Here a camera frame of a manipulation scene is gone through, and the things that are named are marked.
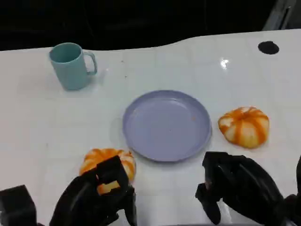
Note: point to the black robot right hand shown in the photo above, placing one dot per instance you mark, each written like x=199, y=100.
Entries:
x=244, y=183

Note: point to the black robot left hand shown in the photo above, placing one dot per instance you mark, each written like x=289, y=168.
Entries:
x=77, y=200

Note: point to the orange white toy bread roll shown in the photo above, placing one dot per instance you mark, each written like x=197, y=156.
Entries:
x=100, y=155
x=244, y=127

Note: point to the lilac plate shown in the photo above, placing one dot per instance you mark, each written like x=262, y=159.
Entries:
x=165, y=126

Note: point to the pale green mug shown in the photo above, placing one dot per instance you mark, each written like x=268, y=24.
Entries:
x=69, y=70

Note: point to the black round table grommet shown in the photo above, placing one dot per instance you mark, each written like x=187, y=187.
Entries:
x=268, y=47

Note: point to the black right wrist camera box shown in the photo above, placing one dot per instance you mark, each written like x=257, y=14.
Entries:
x=294, y=209

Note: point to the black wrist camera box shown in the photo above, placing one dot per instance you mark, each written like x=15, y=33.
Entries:
x=16, y=204
x=294, y=209

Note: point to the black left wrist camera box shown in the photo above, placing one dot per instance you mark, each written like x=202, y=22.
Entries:
x=16, y=204

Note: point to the grey metal frame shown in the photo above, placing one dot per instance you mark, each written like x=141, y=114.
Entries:
x=279, y=14

